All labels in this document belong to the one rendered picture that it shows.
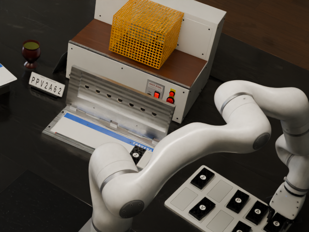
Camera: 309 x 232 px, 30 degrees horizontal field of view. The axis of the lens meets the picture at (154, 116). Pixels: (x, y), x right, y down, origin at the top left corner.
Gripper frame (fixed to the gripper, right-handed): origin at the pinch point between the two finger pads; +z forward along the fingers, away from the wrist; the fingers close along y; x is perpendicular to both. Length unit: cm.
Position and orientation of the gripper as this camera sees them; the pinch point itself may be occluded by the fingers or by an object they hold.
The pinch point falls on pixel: (277, 221)
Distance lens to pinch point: 213.5
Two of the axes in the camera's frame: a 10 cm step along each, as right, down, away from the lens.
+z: -2.8, 8.2, 5.0
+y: 7.7, 5.0, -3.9
